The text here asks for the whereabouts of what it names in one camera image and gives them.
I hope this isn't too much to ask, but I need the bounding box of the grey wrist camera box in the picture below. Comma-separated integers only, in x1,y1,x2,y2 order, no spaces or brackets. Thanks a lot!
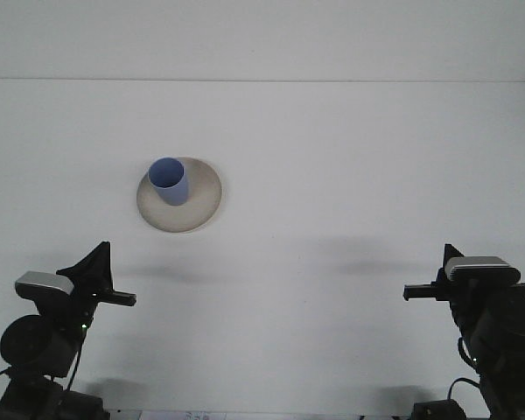
14,270,75,302
444,255,522,284

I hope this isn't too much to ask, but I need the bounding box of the pale blue cup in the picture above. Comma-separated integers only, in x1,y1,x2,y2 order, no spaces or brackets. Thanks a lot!
147,157,190,207

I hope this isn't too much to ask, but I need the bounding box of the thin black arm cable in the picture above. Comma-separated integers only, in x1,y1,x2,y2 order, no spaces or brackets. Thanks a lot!
447,339,482,399
0,325,88,408

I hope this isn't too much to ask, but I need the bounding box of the pale round plate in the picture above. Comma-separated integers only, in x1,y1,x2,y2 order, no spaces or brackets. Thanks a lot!
136,156,224,235

